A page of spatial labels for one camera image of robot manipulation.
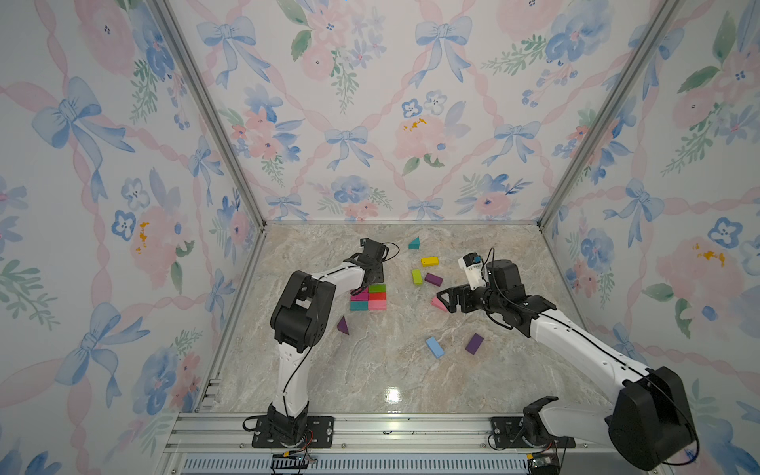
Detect right corner aluminium post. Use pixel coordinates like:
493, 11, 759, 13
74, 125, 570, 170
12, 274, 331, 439
538, 0, 683, 233

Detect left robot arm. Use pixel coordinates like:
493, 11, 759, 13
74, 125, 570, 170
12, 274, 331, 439
266, 237, 389, 445

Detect dark purple small block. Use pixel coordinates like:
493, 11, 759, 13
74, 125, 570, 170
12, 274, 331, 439
425, 273, 443, 287

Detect left corner aluminium post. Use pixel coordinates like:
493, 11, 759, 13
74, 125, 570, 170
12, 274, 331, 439
146, 0, 266, 233

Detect purple triangular block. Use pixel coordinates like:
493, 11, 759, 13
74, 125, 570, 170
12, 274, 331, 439
336, 317, 350, 336

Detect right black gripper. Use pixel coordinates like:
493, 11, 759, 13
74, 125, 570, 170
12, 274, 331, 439
436, 280, 504, 315

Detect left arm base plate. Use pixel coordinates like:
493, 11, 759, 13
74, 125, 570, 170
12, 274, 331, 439
243, 415, 334, 450

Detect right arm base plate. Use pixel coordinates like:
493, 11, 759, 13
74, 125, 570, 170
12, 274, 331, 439
488, 416, 576, 451

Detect pink rectangular block right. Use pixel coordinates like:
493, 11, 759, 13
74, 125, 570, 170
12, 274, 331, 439
431, 296, 448, 312

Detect aluminium front rail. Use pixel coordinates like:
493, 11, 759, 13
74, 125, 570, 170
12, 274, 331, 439
156, 414, 637, 474

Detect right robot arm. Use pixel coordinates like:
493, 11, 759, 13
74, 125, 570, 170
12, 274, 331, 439
437, 253, 701, 471

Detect lime green small block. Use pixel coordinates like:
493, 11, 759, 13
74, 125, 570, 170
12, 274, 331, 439
412, 269, 424, 286

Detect teal rectangular block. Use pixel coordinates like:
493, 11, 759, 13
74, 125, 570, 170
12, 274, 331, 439
350, 301, 369, 312

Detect light blue rectangular block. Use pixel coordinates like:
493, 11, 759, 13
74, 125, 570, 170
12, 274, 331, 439
426, 336, 445, 359

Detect corner aluminium post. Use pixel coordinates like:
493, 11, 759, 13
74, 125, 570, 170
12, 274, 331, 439
538, 0, 683, 233
146, 0, 266, 233

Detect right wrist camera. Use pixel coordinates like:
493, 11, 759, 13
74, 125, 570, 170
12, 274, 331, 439
458, 253, 487, 290

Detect purple rectangular block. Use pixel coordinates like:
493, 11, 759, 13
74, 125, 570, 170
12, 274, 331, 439
465, 334, 484, 355

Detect light pink rectangular block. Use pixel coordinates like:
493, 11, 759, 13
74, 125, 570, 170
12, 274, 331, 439
368, 300, 388, 312

